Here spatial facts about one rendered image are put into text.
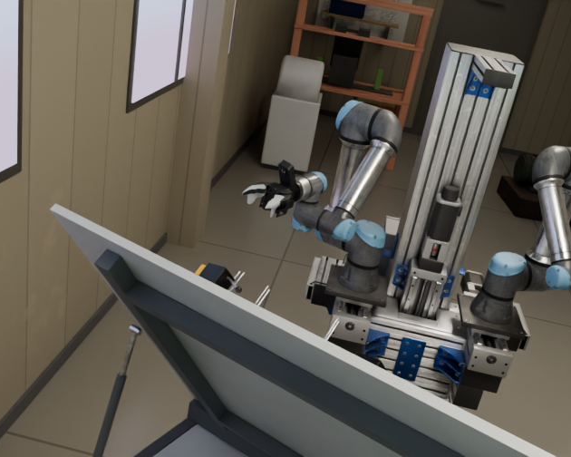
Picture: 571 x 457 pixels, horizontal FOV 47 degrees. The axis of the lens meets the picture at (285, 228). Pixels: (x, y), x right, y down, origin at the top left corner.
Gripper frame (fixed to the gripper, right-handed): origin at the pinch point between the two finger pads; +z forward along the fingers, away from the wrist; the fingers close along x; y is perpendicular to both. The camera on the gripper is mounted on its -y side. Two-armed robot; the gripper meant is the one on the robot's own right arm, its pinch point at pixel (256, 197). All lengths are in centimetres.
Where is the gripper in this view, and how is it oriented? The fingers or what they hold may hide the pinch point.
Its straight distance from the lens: 189.0
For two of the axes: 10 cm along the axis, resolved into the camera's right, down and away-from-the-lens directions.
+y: -2.8, 8.4, 4.6
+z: -5.7, 2.4, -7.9
